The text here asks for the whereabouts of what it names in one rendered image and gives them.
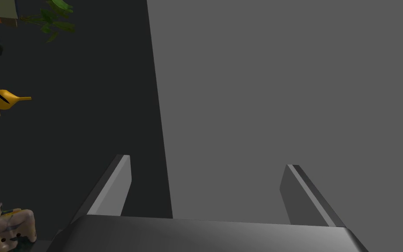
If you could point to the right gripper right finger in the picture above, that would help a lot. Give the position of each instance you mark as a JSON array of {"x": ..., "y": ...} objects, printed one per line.
[{"x": 304, "y": 201}]

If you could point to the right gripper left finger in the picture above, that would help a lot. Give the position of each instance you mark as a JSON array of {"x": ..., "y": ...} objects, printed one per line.
[{"x": 112, "y": 190}]

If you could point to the pale multicoloured blocky object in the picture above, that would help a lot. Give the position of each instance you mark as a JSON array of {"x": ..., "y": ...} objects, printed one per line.
[{"x": 5, "y": 225}]

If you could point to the yellow watering can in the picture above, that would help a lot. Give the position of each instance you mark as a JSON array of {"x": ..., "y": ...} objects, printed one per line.
[{"x": 2, "y": 99}]

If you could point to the green potted plant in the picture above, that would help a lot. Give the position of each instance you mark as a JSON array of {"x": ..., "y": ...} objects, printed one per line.
[{"x": 53, "y": 19}]

